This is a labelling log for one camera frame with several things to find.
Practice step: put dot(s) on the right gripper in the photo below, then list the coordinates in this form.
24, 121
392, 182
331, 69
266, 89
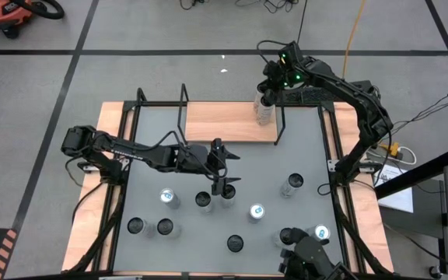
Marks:
282, 75

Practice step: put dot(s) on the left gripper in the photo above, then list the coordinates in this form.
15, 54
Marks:
197, 159

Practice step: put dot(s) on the white Celsius can yellow band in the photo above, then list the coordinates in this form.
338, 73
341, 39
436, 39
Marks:
257, 100

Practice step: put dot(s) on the white Celsius Tropical Vibe can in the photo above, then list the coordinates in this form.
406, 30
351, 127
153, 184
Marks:
266, 116

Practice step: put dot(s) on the white Celsius can blue band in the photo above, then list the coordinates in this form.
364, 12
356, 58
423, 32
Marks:
295, 180
228, 192
203, 199

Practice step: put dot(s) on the white Celsius can pink band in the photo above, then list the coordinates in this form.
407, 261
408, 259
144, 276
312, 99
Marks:
235, 243

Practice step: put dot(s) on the white Celsius can black lid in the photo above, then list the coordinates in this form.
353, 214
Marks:
165, 226
284, 235

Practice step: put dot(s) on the white Celsius Peach Vibe can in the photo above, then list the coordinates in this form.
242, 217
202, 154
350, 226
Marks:
135, 225

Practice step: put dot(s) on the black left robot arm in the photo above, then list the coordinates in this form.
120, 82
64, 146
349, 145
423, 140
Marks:
130, 151

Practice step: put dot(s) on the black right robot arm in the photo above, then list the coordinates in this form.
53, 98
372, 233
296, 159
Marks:
364, 105

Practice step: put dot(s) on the wooden shelf board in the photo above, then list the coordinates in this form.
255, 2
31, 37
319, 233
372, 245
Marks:
216, 122

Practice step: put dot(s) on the silver blue Red Bull can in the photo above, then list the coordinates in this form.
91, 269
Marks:
166, 196
257, 211
321, 232

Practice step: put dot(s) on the wooden table base board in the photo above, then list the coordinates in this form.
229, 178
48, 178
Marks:
109, 116

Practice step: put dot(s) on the yellow power plug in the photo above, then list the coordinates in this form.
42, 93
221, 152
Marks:
393, 149

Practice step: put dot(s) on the white paper sheet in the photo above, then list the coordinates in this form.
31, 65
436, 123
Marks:
397, 190

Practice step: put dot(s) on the black desk beam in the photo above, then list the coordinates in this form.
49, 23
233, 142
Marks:
414, 173

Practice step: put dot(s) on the black caster wheel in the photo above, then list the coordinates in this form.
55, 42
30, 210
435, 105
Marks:
434, 271

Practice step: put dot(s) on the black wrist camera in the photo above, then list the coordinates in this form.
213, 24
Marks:
290, 52

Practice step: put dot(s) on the black metal table frame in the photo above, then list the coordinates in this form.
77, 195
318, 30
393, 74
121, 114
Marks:
158, 104

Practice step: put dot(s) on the white metal bracket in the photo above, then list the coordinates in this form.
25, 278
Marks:
88, 168
334, 165

